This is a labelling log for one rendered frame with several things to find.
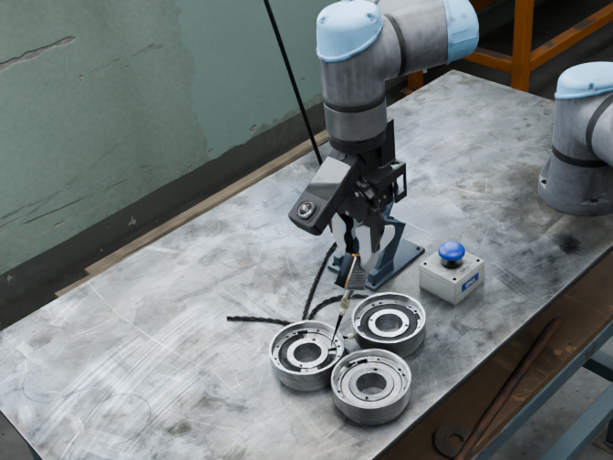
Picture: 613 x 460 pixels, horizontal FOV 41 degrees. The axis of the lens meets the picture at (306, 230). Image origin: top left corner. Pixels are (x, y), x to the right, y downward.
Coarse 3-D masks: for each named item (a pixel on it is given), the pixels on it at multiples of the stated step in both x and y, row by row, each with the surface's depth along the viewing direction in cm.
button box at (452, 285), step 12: (420, 264) 123; (432, 264) 123; (444, 264) 122; (456, 264) 122; (468, 264) 122; (480, 264) 122; (420, 276) 124; (432, 276) 122; (444, 276) 120; (456, 276) 120; (468, 276) 121; (480, 276) 123; (432, 288) 124; (444, 288) 121; (456, 288) 120; (468, 288) 122; (456, 300) 121
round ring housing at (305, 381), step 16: (336, 336) 115; (272, 352) 113; (288, 352) 113; (304, 352) 116; (320, 352) 114; (272, 368) 112; (304, 368) 111; (288, 384) 110; (304, 384) 109; (320, 384) 110
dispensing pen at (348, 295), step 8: (344, 256) 110; (352, 256) 109; (344, 264) 110; (344, 272) 110; (336, 280) 111; (344, 280) 110; (344, 296) 112; (352, 296) 112; (344, 304) 112; (344, 312) 112; (336, 328) 113
